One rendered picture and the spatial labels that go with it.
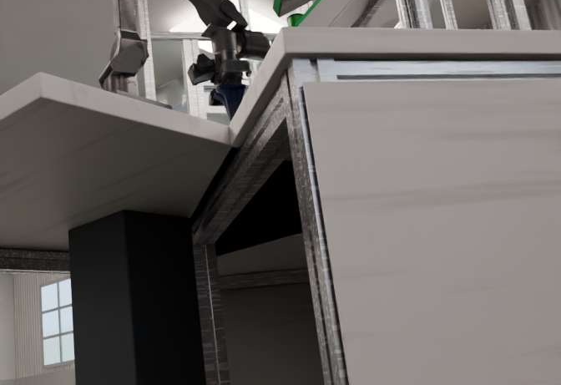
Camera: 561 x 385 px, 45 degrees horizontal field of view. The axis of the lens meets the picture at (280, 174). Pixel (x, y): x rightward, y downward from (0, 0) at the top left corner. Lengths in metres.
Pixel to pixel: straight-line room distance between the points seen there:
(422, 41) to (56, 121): 0.41
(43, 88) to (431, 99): 0.40
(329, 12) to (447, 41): 0.33
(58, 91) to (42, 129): 0.08
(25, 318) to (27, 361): 0.55
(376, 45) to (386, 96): 0.06
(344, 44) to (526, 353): 0.35
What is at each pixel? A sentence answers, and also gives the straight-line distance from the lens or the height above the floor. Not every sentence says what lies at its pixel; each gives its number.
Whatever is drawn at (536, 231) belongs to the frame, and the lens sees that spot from 0.75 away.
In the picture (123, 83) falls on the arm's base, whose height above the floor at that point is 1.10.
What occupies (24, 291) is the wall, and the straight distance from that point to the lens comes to 9.78.
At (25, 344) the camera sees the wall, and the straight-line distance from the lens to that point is 9.72.
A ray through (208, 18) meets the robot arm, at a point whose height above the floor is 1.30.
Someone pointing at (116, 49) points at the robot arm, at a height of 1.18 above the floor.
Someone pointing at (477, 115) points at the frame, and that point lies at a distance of 0.75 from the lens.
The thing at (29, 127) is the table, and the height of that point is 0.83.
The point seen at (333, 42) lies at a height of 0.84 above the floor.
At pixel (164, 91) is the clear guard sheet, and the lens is 2.94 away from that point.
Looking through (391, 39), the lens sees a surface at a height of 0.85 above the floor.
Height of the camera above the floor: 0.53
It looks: 16 degrees up
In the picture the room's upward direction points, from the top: 8 degrees counter-clockwise
